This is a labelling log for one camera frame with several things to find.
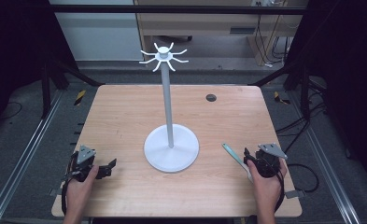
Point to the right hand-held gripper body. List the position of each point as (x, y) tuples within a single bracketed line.
[(267, 161)]

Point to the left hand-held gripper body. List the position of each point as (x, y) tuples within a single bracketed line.
[(85, 159)]

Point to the white hook rack stand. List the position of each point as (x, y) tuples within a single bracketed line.
[(171, 152)]

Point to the person's right hand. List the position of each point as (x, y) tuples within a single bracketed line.
[(266, 186)]

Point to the person's left hand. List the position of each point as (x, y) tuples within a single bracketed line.
[(78, 188)]

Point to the yellow black striped tape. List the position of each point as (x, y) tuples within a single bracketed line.
[(80, 97), (280, 98)]

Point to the dark round table grommet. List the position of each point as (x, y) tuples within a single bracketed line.
[(211, 97)]

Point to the white cabinet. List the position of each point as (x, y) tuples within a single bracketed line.
[(100, 37)]

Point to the wooden desk in background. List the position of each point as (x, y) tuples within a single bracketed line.
[(200, 26)]

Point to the grey metal table bracket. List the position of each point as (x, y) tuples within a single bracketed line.
[(54, 192), (295, 194)]

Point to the metal floor rail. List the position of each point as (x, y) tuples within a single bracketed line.
[(22, 158), (324, 161)]

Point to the black frame strut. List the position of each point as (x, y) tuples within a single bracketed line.
[(284, 73), (75, 73)]

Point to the black frame crossbar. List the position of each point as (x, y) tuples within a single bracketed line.
[(178, 9)]

